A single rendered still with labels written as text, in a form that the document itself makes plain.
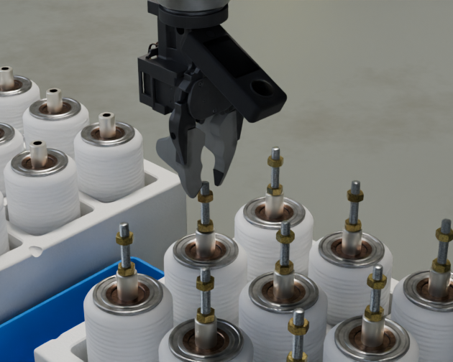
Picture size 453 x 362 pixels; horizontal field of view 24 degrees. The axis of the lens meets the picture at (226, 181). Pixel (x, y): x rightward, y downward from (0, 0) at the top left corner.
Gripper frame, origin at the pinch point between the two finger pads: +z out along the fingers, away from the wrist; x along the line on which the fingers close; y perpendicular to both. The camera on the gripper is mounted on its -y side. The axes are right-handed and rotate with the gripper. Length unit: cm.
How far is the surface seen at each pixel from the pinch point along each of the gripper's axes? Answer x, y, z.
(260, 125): -66, 54, 34
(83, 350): 14.9, 5.4, 17.8
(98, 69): -61, 98, 34
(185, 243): 1.0, 3.2, 8.9
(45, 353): 19.2, 6.3, 16.2
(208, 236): 0.6, -0.3, 6.5
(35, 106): -9.1, 46.0, 8.9
